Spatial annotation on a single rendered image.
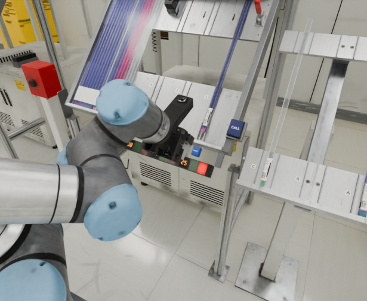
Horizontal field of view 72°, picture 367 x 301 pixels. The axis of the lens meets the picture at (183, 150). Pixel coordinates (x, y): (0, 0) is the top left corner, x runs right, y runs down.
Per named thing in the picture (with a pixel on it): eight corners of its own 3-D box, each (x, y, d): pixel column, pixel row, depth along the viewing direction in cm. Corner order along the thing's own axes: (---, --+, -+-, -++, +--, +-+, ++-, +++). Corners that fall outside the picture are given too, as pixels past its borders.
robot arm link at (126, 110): (81, 102, 42) (117, 64, 41) (118, 123, 52) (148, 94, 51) (105, 134, 39) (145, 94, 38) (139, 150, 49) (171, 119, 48)
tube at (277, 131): (264, 189, 64) (264, 189, 63) (258, 187, 65) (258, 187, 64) (312, 21, 73) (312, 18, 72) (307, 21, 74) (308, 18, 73)
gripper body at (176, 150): (154, 156, 66) (131, 144, 55) (166, 125, 67) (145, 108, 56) (181, 165, 63) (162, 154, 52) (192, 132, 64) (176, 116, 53)
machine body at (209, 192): (234, 226, 142) (251, 131, 105) (132, 185, 169) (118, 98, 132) (262, 162, 188) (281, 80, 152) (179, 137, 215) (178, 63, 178)
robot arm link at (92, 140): (55, 188, 38) (105, 137, 37) (51, 149, 46) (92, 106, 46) (96, 206, 44) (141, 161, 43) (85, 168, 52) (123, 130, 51)
